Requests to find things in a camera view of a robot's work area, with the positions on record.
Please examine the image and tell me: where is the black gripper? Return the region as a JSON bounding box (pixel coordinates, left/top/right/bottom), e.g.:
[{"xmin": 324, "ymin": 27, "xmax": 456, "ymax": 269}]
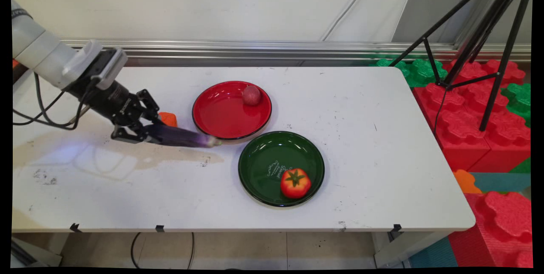
[{"xmin": 66, "ymin": 79, "xmax": 164, "ymax": 144}]

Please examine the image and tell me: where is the purple toy eggplant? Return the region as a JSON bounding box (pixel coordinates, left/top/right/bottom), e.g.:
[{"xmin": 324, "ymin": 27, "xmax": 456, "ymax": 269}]
[{"xmin": 144, "ymin": 123, "xmax": 223, "ymax": 148}]

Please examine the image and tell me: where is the orange toy block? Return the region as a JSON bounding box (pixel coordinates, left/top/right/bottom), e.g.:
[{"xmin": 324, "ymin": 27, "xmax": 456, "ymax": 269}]
[{"xmin": 158, "ymin": 112, "xmax": 178, "ymax": 128}]

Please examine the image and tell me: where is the red plate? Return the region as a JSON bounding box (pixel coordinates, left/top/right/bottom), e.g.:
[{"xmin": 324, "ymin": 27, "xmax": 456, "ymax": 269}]
[{"xmin": 192, "ymin": 81, "xmax": 272, "ymax": 141}]

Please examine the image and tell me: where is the pink toy peach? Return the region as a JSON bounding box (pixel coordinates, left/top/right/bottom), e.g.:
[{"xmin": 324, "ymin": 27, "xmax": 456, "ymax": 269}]
[{"xmin": 242, "ymin": 85, "xmax": 262, "ymax": 106}]

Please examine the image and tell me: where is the dark green plate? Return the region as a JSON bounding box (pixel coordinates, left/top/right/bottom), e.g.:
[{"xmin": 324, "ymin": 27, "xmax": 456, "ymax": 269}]
[{"xmin": 238, "ymin": 131, "xmax": 325, "ymax": 207}]

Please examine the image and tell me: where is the red toy tomato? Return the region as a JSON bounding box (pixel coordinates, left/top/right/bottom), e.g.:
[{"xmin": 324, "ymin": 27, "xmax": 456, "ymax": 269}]
[{"xmin": 280, "ymin": 168, "xmax": 312, "ymax": 199}]

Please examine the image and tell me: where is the green foam block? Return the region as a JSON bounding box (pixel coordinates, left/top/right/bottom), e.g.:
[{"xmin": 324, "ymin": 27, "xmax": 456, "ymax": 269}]
[
  {"xmin": 370, "ymin": 57, "xmax": 448, "ymax": 88},
  {"xmin": 501, "ymin": 83, "xmax": 532, "ymax": 128}
]

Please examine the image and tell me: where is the white table leg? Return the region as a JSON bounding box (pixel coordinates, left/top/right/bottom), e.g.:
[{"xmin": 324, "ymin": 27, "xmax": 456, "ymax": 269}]
[{"xmin": 374, "ymin": 232, "xmax": 451, "ymax": 268}]

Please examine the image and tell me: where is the large red foam block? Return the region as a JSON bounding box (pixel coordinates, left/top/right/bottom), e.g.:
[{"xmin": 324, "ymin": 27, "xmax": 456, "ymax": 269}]
[
  {"xmin": 448, "ymin": 191, "xmax": 533, "ymax": 268},
  {"xmin": 412, "ymin": 83, "xmax": 491, "ymax": 172}
]

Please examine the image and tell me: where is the teal foam mat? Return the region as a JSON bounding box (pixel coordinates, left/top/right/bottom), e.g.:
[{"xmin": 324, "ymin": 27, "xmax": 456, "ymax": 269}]
[
  {"xmin": 470, "ymin": 172, "xmax": 532, "ymax": 194},
  {"xmin": 409, "ymin": 237, "xmax": 459, "ymax": 268}
]

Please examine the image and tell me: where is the orange foam piece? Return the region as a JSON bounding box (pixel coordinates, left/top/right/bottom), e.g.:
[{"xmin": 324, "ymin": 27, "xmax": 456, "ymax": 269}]
[{"xmin": 453, "ymin": 169, "xmax": 483, "ymax": 194}]

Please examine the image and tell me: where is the black tripod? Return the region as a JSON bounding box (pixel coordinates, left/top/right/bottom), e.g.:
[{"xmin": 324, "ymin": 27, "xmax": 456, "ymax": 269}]
[{"xmin": 389, "ymin": 0, "xmax": 534, "ymax": 132}]

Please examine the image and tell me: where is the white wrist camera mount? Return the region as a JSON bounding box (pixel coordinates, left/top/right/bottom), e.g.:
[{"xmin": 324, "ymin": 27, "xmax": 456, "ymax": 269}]
[{"xmin": 63, "ymin": 40, "xmax": 128, "ymax": 91}]

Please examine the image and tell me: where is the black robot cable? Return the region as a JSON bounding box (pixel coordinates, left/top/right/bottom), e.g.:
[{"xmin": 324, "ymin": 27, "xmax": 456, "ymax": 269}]
[{"xmin": 13, "ymin": 72, "xmax": 92, "ymax": 131}]

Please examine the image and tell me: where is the aluminium wall rail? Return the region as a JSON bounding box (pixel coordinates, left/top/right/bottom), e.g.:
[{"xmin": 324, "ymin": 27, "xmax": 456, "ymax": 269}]
[{"xmin": 62, "ymin": 40, "xmax": 532, "ymax": 62}]

